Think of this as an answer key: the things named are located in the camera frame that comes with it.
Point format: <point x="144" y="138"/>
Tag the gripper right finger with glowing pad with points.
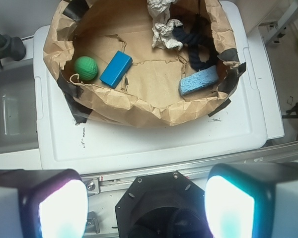
<point x="258" y="200"/>

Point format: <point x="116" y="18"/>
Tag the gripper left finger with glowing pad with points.
<point x="42" y="204"/>

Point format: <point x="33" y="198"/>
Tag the blue rectangular block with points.
<point x="116" y="69"/>

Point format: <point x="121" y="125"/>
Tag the white plastic bin lid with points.
<point x="95" y="146"/>

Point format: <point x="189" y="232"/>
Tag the clear plastic container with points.
<point x="18" y="129"/>

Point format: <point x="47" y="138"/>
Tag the light blue sponge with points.
<point x="199" y="80"/>

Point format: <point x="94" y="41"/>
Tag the green textured ball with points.
<point x="86" y="68"/>

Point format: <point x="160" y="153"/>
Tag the dark grey clamp knob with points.
<point x="11" y="47"/>

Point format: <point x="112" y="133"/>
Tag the brown paper bag tray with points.
<point x="148" y="94"/>

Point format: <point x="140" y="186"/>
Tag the crumpled white paper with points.
<point x="163" y="25"/>

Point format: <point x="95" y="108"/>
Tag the aluminium extrusion rail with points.
<point x="196" y="169"/>

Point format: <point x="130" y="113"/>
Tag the black octagonal mount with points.
<point x="167" y="205"/>

